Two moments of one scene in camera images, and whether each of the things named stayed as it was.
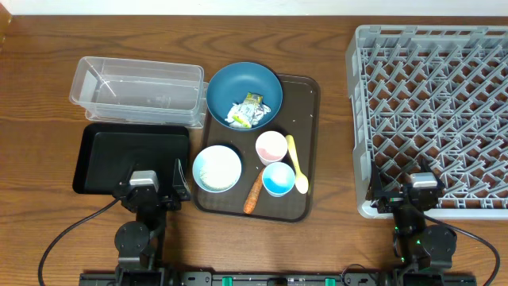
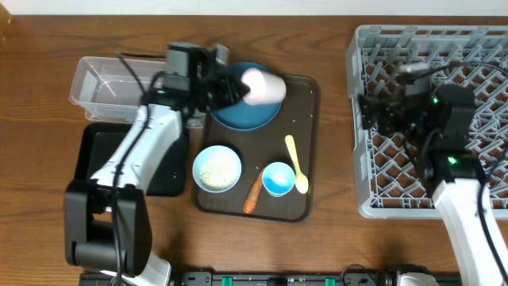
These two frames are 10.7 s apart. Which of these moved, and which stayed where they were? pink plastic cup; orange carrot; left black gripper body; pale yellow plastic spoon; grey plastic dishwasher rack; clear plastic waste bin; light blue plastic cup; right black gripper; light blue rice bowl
Moved: right black gripper; left black gripper body; pink plastic cup
Stayed: light blue rice bowl; light blue plastic cup; grey plastic dishwasher rack; pale yellow plastic spoon; clear plastic waste bin; orange carrot
